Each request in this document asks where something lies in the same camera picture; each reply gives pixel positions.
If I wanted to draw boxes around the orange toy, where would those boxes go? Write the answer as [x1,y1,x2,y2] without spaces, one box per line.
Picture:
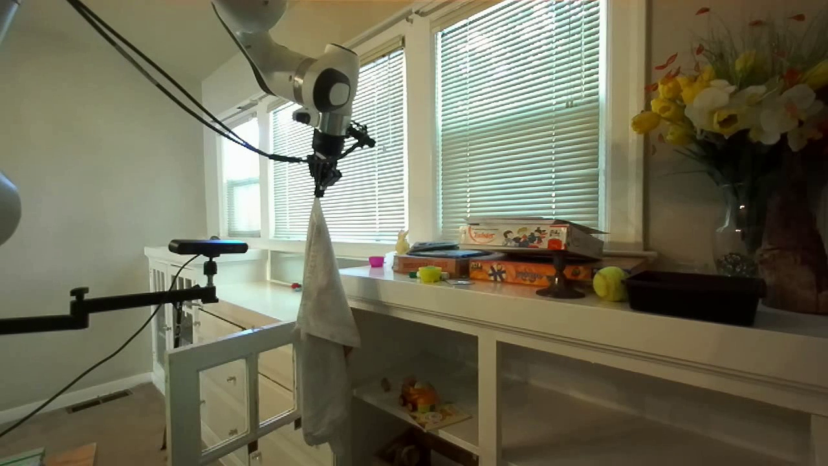
[397,378,442,418]

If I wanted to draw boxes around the dark brown vase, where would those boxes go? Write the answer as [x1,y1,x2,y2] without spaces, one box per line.
[758,140,828,315]

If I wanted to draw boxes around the white cloth towel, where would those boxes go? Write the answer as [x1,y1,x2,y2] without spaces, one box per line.
[291,194,362,450]

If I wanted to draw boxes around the small yellow-green cup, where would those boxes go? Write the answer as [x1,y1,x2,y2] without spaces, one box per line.
[415,263,451,287]

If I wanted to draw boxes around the white paned cabinet door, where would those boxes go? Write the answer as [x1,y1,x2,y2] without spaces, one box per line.
[165,318,306,466]

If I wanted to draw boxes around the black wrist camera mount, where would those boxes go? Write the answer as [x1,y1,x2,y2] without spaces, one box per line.
[293,109,379,163]

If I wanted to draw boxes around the white board game box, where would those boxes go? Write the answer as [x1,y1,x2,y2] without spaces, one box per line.
[456,214,606,260]

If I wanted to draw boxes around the orange board game box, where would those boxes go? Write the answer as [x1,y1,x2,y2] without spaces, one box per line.
[467,254,600,294]

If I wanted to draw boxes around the narrow white window blind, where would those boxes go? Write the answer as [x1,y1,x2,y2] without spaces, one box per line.
[273,49,409,242]

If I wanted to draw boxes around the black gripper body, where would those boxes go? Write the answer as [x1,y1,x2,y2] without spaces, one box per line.
[309,129,349,172]

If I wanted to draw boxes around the brown case files box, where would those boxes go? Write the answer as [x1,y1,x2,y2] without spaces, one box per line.
[392,249,487,282]

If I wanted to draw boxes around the black stereo camera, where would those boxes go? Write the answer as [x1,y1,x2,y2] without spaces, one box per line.
[165,237,251,258]

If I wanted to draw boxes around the yellow and white flower bouquet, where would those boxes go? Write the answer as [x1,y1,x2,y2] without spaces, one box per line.
[631,8,828,179]

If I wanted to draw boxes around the yellow tennis ball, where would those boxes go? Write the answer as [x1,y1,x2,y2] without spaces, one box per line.
[591,263,631,305]

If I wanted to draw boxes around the dark brown toy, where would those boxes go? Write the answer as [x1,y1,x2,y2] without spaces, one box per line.
[375,426,436,466]

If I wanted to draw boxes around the black plastic tray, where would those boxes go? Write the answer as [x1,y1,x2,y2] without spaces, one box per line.
[625,268,768,327]

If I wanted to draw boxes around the wide white window blind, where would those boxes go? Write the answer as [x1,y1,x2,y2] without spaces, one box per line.
[437,0,606,232]

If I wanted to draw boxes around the black pedestal stand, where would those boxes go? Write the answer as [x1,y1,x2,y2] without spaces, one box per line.
[535,254,591,299]

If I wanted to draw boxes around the white dresser with drawers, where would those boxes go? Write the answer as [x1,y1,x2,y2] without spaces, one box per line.
[143,242,348,466]

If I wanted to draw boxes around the window blinds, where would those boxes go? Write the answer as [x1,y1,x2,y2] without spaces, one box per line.
[202,0,653,260]

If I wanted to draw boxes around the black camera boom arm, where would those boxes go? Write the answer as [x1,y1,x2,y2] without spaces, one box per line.
[0,254,222,335]

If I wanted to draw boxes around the white cabinet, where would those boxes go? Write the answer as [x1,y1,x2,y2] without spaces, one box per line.
[327,260,828,466]

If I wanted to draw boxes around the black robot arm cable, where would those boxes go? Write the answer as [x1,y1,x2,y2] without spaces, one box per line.
[64,0,317,168]

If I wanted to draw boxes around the thin black camera cable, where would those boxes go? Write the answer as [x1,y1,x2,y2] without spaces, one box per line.
[0,254,202,439]

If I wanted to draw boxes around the clear glass vase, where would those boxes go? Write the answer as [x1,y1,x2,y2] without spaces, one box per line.
[711,171,771,280]

